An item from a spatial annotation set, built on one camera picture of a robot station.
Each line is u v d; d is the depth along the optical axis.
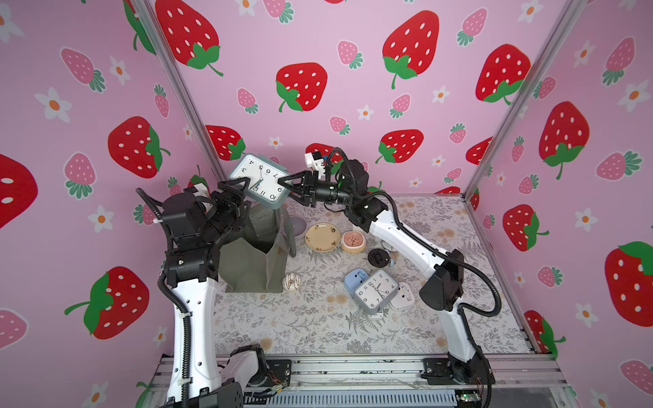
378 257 0.95
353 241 1.01
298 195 0.62
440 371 0.73
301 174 0.62
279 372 0.74
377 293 0.84
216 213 0.53
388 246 0.59
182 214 0.43
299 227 1.05
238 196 0.54
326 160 0.67
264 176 0.64
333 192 0.62
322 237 1.10
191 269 0.44
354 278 0.90
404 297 0.86
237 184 0.60
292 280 0.91
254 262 0.82
